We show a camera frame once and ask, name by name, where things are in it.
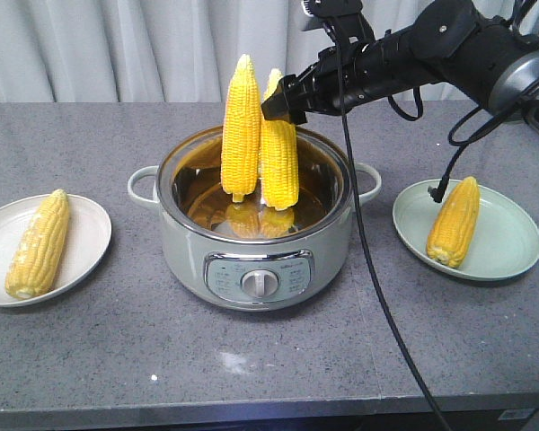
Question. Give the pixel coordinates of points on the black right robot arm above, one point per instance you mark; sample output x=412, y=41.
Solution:
x=449, y=42

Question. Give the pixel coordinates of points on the green electric cooking pot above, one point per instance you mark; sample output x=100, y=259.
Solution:
x=247, y=256

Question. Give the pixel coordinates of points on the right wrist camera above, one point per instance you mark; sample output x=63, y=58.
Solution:
x=342, y=20

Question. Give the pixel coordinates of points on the white plate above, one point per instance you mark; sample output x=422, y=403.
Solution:
x=87, y=239

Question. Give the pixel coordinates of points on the light green plate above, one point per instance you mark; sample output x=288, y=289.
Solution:
x=505, y=242

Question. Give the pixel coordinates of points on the pale corn cob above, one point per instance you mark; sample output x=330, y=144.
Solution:
x=34, y=265

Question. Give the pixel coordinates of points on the grey curtain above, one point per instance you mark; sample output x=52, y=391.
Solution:
x=182, y=51

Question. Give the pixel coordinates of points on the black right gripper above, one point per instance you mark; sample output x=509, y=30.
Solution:
x=343, y=78

